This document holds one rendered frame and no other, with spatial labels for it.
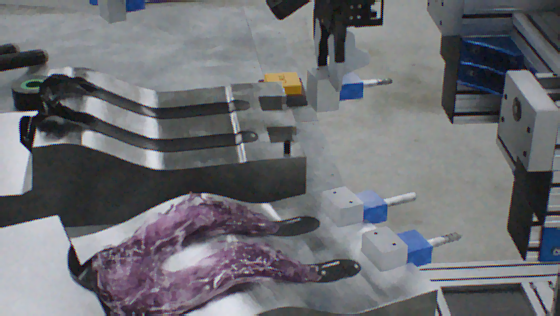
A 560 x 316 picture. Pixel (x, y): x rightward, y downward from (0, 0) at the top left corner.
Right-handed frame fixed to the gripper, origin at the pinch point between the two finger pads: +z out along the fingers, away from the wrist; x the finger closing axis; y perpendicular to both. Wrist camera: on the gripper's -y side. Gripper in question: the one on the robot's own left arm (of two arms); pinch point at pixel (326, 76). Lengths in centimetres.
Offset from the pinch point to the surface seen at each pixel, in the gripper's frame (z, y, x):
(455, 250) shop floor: 95, 69, 75
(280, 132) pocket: 7.1, -8.0, -2.4
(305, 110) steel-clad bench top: 15.0, 3.4, 19.2
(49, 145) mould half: 1.9, -41.7, -6.5
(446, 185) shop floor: 95, 83, 109
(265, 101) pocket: 6.9, -7.1, 8.4
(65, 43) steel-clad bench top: 15, -34, 64
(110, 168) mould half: 6.0, -34.1, -7.7
